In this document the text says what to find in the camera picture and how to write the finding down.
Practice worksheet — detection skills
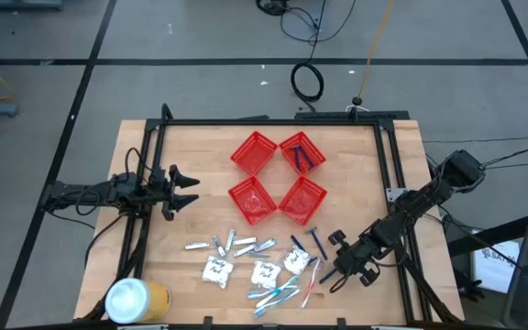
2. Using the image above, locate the red toothbrush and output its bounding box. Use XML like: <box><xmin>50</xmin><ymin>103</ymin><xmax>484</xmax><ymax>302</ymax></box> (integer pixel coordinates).
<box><xmin>300</xmin><ymin>258</ymin><xmax>324</xmax><ymax>309</ymax></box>

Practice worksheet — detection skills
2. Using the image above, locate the thin black cable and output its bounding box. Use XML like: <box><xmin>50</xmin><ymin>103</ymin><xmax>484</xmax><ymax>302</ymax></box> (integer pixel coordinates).
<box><xmin>423</xmin><ymin>135</ymin><xmax>528</xmax><ymax>145</ymax></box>

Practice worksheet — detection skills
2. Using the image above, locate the black metal beam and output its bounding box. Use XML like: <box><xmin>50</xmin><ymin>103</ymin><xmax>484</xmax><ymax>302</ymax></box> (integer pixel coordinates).
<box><xmin>446</xmin><ymin>211</ymin><xmax>528</xmax><ymax>258</ymax></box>

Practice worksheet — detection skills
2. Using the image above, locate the black aluminium rig frame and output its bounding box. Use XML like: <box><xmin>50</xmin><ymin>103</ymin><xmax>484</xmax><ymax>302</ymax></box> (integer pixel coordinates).
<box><xmin>78</xmin><ymin>103</ymin><xmax>462</xmax><ymax>327</ymax></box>

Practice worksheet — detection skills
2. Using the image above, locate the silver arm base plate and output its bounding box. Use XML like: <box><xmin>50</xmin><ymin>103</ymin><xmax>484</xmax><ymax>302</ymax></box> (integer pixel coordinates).
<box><xmin>385</xmin><ymin>186</ymin><xmax>407</xmax><ymax>204</ymax></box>

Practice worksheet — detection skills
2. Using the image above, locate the teal toothbrush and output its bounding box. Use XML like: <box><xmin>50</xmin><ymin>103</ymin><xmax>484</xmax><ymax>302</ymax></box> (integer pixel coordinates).
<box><xmin>257</xmin><ymin>273</ymin><xmax>301</xmax><ymax>309</ymax></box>

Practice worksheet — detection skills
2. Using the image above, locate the white printed box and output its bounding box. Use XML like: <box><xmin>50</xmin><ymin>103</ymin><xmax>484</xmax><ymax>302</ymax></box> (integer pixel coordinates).
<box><xmin>471</xmin><ymin>239</ymin><xmax>522</xmax><ymax>294</ymax></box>

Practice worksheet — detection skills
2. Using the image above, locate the black tangled cable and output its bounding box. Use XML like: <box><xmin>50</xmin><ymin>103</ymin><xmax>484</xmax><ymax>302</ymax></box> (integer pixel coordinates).
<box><xmin>254</xmin><ymin>0</ymin><xmax>358</xmax><ymax>47</ymax></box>

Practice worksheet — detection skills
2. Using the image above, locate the black coiled cable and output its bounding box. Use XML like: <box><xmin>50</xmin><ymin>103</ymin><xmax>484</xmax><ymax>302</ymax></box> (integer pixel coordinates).
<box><xmin>289</xmin><ymin>27</ymin><xmax>326</xmax><ymax>114</ymax></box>

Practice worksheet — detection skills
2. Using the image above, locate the yellow canister white lid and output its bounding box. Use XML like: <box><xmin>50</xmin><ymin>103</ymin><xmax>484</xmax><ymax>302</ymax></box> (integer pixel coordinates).
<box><xmin>104</xmin><ymin>276</ymin><xmax>173</xmax><ymax>325</ymax></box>

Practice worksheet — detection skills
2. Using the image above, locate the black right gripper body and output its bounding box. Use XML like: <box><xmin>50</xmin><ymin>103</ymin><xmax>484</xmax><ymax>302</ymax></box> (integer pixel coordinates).
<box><xmin>327</xmin><ymin>228</ymin><xmax>382</xmax><ymax>288</ymax></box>

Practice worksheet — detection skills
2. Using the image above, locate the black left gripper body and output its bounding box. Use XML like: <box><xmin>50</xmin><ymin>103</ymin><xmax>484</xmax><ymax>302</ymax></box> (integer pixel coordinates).
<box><xmin>147</xmin><ymin>163</ymin><xmax>178</xmax><ymax>222</ymax></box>

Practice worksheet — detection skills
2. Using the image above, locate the black claw fixture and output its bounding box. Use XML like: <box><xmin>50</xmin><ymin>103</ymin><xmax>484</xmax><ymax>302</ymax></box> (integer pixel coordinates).
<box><xmin>456</xmin><ymin>269</ymin><xmax>486</xmax><ymax>303</ymax></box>

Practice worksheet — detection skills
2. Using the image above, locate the clear vanity pack bag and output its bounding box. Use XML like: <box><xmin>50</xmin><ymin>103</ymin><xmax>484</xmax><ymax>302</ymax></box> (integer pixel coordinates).
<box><xmin>201</xmin><ymin>255</ymin><xmax>236</xmax><ymax>291</ymax></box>
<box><xmin>282</xmin><ymin>244</ymin><xmax>313</xmax><ymax>277</ymax></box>
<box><xmin>249</xmin><ymin>259</ymin><xmax>283</xmax><ymax>290</ymax></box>

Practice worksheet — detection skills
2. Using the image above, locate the red slotted plastic basket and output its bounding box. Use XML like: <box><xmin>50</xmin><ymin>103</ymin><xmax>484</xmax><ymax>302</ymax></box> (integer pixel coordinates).
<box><xmin>278</xmin><ymin>175</ymin><xmax>329</xmax><ymax>227</ymax></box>
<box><xmin>229</xmin><ymin>130</ymin><xmax>279</xmax><ymax>177</ymax></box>
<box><xmin>278</xmin><ymin>130</ymin><xmax>328</xmax><ymax>177</ymax></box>
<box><xmin>227</xmin><ymin>175</ymin><xmax>279</xmax><ymax>227</ymax></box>

